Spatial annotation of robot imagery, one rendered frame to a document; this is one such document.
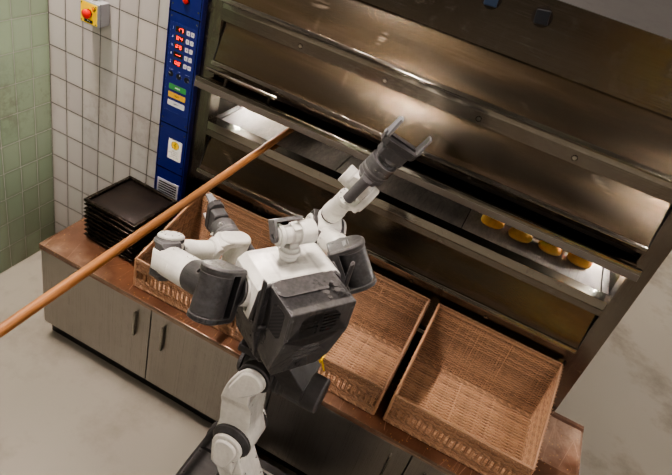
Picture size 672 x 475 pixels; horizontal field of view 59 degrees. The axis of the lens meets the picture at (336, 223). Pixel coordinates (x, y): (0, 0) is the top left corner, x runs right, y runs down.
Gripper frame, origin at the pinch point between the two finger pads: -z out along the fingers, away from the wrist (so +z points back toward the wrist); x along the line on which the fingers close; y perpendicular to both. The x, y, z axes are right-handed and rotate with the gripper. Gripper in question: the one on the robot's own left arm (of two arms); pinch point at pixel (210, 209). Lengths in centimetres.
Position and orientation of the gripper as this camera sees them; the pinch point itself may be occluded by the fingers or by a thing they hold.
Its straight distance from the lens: 210.5
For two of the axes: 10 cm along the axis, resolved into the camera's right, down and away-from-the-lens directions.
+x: -2.4, 7.9, 5.6
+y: 8.3, -1.3, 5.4
